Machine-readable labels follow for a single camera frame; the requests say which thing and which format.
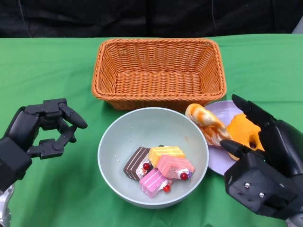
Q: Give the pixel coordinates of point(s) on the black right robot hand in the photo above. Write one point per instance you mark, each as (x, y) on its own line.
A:
(284, 146)

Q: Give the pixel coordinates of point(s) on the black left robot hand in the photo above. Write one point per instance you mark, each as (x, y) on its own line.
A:
(23, 125)

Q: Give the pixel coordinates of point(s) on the pale green round bowl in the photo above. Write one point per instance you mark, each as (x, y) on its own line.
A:
(132, 127)

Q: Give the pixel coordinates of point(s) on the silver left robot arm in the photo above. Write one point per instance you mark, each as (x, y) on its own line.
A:
(4, 208)

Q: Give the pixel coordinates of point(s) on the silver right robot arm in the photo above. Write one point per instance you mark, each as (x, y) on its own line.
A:
(294, 221)

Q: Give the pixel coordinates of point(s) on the lavender round plate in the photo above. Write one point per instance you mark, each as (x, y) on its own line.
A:
(217, 163)

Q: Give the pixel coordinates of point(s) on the salmon pink cake slice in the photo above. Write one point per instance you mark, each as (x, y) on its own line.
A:
(171, 165)

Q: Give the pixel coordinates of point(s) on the chocolate brown layered cake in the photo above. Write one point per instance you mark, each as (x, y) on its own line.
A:
(135, 162)

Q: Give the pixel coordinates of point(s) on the yellow layered cake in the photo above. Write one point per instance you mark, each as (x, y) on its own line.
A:
(163, 151)

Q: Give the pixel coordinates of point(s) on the bright pink layered cake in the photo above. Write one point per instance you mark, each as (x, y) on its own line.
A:
(151, 182)

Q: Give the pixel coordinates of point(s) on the orange wicker basket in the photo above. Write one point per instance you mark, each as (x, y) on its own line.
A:
(154, 78)

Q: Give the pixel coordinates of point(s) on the green tablecloth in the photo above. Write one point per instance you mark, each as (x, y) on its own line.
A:
(59, 71)

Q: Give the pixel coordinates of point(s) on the light grey corner object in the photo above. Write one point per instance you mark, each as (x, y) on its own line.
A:
(298, 28)

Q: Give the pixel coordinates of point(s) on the black backdrop curtain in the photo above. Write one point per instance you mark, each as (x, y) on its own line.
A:
(94, 19)

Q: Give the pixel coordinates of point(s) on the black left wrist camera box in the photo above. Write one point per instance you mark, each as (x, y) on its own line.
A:
(10, 163)

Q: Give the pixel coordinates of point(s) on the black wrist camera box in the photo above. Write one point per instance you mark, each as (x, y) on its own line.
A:
(10, 163)
(255, 184)

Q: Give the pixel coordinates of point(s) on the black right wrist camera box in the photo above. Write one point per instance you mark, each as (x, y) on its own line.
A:
(255, 184)

